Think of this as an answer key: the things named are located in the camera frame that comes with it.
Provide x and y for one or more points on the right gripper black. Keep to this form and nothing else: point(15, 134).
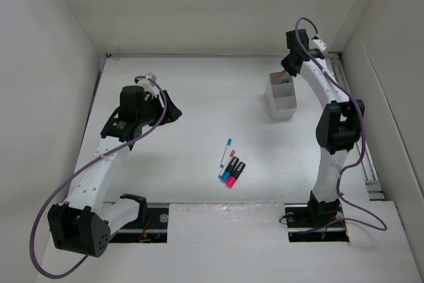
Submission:
point(292, 71)

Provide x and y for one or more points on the white divided container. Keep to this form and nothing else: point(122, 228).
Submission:
point(280, 98)

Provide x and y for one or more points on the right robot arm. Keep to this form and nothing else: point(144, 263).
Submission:
point(337, 131)

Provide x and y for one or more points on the blue highlighter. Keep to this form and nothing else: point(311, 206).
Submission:
point(285, 81)

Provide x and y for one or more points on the thin pink capped pen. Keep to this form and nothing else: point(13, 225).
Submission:
point(226, 163)

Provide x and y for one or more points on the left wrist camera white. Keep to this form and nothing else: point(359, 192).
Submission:
point(145, 82)

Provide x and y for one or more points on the orange highlighter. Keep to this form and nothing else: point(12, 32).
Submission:
point(281, 74)

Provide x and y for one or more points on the front aluminium rail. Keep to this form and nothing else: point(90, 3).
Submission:
point(196, 221)

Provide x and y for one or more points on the black marker blue cap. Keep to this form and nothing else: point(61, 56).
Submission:
point(232, 163)

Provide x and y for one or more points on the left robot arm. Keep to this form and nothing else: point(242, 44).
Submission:
point(81, 224)

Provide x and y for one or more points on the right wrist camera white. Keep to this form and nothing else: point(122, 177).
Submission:
point(317, 43)

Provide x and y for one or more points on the black marker pink cap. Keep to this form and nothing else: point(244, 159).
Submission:
point(235, 174)

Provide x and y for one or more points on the thin blue capped pen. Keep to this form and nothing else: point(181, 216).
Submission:
point(225, 153)

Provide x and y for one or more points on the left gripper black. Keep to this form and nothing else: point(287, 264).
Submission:
point(148, 99)

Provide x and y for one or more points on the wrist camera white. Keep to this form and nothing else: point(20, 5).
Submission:
point(317, 43)
point(145, 82)

